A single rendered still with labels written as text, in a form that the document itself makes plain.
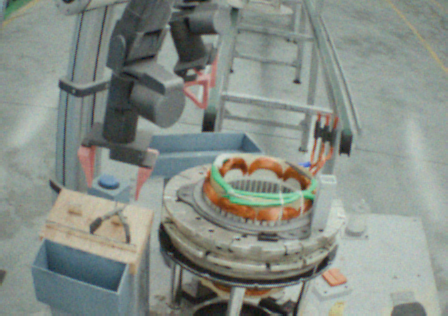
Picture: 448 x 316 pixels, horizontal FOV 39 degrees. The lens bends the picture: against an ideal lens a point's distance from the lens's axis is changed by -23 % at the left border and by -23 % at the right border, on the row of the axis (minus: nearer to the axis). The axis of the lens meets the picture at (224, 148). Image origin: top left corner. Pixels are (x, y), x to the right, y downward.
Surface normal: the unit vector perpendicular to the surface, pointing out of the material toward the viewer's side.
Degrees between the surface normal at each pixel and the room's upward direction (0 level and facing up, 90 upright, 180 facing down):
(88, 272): 90
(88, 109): 90
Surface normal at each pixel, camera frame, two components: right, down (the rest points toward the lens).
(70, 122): -0.65, 0.23
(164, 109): 0.75, 0.39
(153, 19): 0.70, 0.58
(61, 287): -0.10, 0.39
